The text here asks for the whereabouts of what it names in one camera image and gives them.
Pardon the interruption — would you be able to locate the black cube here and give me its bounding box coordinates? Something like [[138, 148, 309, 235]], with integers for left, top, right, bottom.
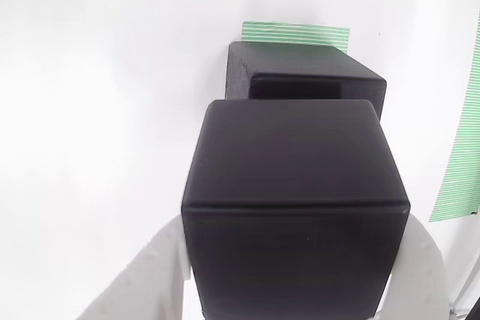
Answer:
[[226, 40, 388, 122], [181, 99, 412, 320]]

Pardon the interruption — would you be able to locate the green paper strip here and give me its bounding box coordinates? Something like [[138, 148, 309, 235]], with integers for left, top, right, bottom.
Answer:
[[428, 8, 480, 223]]

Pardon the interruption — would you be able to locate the green striped square marker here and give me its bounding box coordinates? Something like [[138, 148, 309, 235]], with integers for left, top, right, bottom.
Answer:
[[241, 21, 352, 52]]

